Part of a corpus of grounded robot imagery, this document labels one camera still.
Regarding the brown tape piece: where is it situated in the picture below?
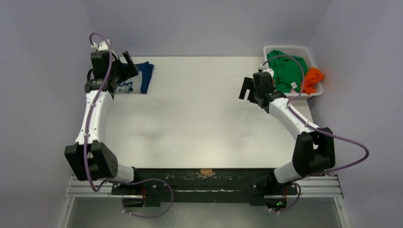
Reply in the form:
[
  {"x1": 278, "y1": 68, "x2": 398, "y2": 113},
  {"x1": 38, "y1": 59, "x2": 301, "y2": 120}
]
[{"x1": 200, "y1": 168, "x2": 214, "y2": 176}]

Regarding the aluminium frame rail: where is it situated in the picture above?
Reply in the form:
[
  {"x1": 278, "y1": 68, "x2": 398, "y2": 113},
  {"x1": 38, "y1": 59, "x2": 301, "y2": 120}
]
[{"x1": 65, "y1": 176, "x2": 113, "y2": 198}]

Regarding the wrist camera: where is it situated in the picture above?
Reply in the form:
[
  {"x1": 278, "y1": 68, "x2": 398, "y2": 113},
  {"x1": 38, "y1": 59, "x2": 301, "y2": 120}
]
[
  {"x1": 91, "y1": 39, "x2": 119, "y2": 61},
  {"x1": 259, "y1": 66, "x2": 274, "y2": 79}
]

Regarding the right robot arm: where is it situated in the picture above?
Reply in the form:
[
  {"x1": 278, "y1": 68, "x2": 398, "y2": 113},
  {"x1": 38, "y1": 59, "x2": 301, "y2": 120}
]
[{"x1": 239, "y1": 71, "x2": 336, "y2": 193}]

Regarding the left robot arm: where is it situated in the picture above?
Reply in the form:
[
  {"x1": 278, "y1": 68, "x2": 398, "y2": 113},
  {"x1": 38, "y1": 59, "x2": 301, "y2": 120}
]
[{"x1": 64, "y1": 50, "x2": 142, "y2": 194}]

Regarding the white plastic basket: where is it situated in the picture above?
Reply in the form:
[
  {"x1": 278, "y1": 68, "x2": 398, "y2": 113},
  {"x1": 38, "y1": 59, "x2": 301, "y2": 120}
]
[{"x1": 262, "y1": 45, "x2": 325, "y2": 99}]

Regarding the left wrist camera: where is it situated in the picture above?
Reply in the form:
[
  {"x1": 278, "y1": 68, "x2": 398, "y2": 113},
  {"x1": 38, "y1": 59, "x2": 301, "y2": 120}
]
[{"x1": 91, "y1": 39, "x2": 119, "y2": 61}]

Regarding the orange t-shirt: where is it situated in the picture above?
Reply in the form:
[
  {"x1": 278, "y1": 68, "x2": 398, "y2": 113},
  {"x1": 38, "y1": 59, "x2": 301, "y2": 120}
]
[{"x1": 301, "y1": 67, "x2": 325, "y2": 95}]

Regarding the blue t-shirt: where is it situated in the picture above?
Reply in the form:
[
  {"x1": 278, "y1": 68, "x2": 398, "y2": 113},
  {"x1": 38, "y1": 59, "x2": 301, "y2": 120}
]
[{"x1": 115, "y1": 62, "x2": 154, "y2": 94}]

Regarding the green t-shirt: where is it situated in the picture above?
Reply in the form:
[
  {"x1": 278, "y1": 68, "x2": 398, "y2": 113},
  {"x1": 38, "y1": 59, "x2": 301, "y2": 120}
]
[{"x1": 267, "y1": 50, "x2": 308, "y2": 93}]

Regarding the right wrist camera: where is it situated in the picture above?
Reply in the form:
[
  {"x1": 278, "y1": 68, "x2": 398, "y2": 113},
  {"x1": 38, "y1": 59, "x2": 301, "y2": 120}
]
[{"x1": 259, "y1": 66, "x2": 274, "y2": 79}]

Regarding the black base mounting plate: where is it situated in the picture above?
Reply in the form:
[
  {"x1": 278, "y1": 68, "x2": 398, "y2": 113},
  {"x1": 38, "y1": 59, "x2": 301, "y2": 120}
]
[{"x1": 112, "y1": 168, "x2": 298, "y2": 209}]

